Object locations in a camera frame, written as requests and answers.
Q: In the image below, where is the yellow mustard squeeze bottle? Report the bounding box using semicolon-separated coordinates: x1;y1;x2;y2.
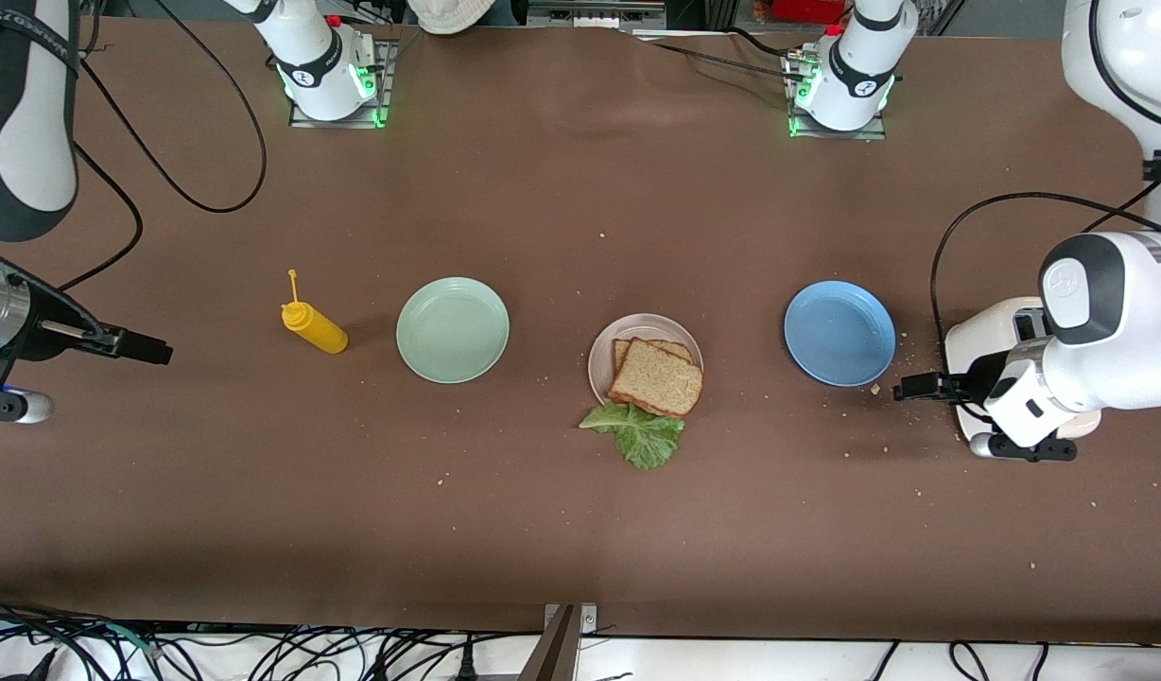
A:
281;270;349;356

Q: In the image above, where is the toasted brown bread slice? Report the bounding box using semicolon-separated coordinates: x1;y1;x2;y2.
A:
613;338;695;375
607;338;704;419

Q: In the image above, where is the green lettuce leaf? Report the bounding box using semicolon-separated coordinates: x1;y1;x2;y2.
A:
579;402;685;470

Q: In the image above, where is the blue plate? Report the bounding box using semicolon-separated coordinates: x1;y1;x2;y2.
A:
784;280;897;388

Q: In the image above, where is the pale green plate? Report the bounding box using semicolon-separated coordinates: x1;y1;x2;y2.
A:
396;276;511;385

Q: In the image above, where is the beige plate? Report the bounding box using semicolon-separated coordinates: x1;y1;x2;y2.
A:
587;313;705;419

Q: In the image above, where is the white two-slot toaster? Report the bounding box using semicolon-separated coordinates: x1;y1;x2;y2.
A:
944;296;1103;445

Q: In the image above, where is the red box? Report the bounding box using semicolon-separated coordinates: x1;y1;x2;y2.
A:
770;0;851;25

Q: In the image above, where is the dark metal bar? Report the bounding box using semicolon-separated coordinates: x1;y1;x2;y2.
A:
519;605;578;681

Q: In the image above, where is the white cloth hat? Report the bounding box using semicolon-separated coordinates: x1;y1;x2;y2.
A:
412;0;496;36

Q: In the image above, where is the metal equipment rack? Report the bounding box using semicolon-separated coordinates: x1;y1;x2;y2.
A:
495;0;671;29

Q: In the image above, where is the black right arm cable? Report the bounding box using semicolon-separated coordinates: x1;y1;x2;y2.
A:
0;0;268;294

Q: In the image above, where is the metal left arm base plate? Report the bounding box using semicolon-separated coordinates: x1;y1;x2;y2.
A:
786;52;889;141

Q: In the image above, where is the black floor cable tangle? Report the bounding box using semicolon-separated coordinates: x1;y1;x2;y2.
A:
0;594;544;681

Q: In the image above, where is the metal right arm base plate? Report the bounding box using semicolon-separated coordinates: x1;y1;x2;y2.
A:
289;38;393;130

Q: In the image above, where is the black base power cable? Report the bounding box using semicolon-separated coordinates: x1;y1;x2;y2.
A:
637;36;799;79

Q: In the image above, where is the silver metal table bracket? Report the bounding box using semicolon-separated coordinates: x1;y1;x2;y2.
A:
543;602;598;637

